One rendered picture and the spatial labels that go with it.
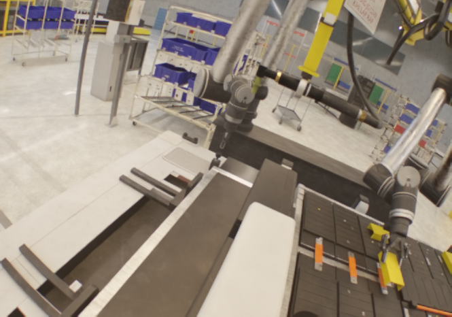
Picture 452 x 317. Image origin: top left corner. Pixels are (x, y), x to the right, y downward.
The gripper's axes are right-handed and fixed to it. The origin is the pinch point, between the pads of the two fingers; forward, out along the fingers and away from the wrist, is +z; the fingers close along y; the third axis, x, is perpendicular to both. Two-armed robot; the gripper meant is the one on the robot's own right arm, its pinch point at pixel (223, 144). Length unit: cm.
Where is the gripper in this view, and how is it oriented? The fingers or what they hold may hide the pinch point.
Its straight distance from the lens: 149.2
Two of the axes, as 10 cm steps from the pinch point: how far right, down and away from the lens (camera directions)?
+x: -9.2, -3.8, 0.7
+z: -3.2, 8.5, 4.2
